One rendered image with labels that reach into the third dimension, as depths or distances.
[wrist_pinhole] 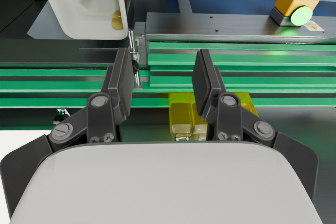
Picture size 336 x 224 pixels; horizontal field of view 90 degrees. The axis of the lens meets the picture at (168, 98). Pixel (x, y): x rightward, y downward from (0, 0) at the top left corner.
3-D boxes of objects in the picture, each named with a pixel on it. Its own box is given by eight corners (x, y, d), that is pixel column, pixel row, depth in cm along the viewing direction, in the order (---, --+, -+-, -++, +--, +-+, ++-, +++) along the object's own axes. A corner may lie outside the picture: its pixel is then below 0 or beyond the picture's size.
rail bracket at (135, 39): (135, 70, 51) (131, 103, 43) (127, 12, 38) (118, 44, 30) (145, 70, 51) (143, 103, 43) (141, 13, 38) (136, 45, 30)
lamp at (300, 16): (286, 22, 47) (291, 27, 45) (296, 5, 43) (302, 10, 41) (301, 22, 47) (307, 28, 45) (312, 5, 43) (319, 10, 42)
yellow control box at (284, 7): (268, 14, 52) (279, 26, 48) (281, -14, 46) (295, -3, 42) (290, 14, 53) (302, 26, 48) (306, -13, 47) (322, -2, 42)
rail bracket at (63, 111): (73, 99, 62) (59, 132, 53) (65, 86, 56) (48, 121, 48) (84, 99, 62) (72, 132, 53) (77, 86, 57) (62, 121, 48)
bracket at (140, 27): (136, 51, 54) (134, 65, 49) (133, 21, 46) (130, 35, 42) (148, 51, 54) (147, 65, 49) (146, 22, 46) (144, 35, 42)
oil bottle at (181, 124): (167, 84, 57) (170, 145, 43) (168, 72, 52) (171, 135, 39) (184, 85, 57) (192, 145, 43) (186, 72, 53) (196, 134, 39)
